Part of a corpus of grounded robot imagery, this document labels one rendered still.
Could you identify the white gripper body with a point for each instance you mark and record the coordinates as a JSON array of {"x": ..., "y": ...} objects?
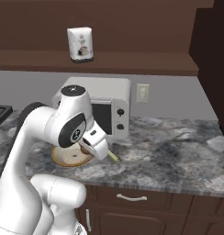
[{"x": 100, "y": 149}]

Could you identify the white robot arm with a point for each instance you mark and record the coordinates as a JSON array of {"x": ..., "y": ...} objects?
[{"x": 22, "y": 171}]

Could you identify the tan round bowl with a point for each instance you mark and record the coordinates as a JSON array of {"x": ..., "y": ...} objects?
[{"x": 68, "y": 157}]

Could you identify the yellow-green stick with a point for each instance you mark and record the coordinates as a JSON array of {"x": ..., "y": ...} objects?
[{"x": 114, "y": 156}]

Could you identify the black toaster oven knob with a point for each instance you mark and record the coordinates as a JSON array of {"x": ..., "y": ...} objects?
[
  {"x": 120, "y": 112},
  {"x": 120, "y": 126}
]

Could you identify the white toaster oven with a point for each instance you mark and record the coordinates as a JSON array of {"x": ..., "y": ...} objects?
[{"x": 114, "y": 88}]

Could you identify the dark brown cupboard door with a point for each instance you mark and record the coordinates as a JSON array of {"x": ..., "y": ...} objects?
[
  {"x": 208, "y": 227},
  {"x": 132, "y": 223}
]

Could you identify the dark brown drawer front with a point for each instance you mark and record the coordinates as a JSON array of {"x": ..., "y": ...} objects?
[
  {"x": 165, "y": 202},
  {"x": 213, "y": 208}
]

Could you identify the black hob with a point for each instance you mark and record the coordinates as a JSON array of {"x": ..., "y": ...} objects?
[{"x": 0, "y": 114}]

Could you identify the white printed bag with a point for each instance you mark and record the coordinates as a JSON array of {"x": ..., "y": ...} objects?
[{"x": 80, "y": 42}]

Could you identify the dark brown tall cabinet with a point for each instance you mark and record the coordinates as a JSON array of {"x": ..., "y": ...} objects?
[{"x": 213, "y": 61}]

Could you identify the white wall socket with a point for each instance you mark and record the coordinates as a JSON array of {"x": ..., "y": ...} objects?
[{"x": 142, "y": 92}]

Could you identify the dark brown wall shelf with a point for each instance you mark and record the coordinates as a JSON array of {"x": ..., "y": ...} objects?
[{"x": 141, "y": 62}]

